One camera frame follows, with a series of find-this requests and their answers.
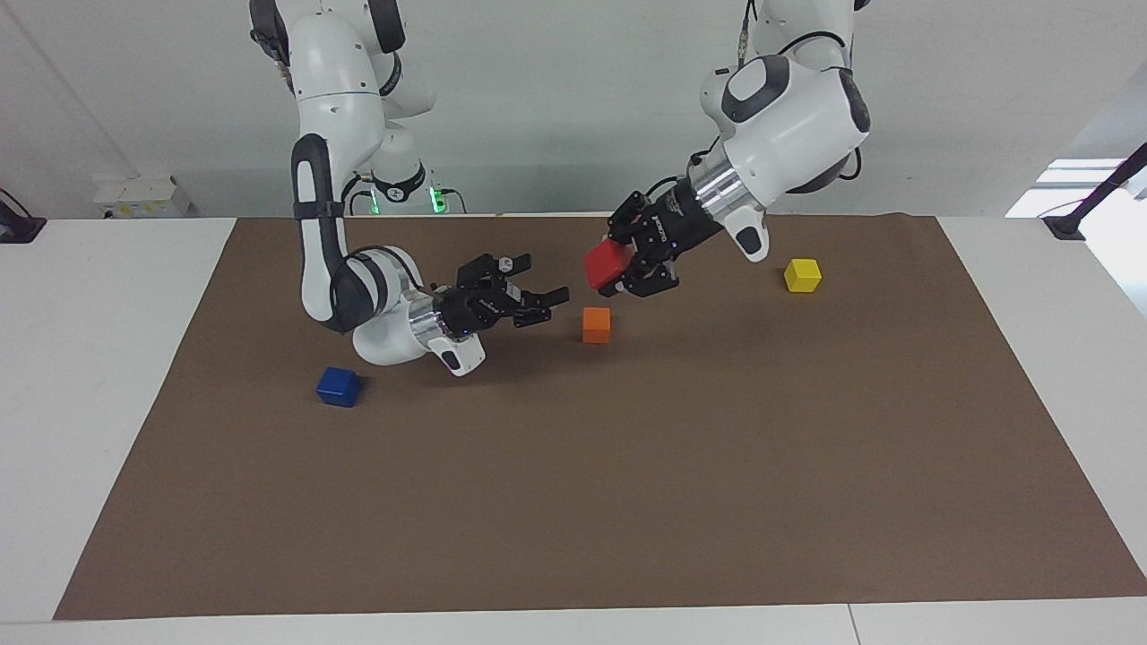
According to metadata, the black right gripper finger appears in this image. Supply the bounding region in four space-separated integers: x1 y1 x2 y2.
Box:
513 287 571 328
457 254 532 286

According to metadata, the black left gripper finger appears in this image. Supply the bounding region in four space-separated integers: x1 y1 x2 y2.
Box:
607 191 648 245
599 258 682 298

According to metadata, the red wooden block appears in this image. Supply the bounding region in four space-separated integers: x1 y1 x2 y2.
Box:
583 237 634 290

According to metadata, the blue wooden block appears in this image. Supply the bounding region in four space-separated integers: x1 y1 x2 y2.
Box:
315 366 363 409

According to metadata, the brown paper mat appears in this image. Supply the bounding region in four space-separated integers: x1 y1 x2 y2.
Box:
52 213 1147 621

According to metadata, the white power strip box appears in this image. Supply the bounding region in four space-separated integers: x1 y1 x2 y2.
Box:
92 175 194 220

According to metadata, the black stand with pole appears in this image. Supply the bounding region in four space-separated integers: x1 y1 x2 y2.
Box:
1042 142 1147 241

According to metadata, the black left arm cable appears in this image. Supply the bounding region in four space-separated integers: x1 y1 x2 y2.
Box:
737 0 863 180

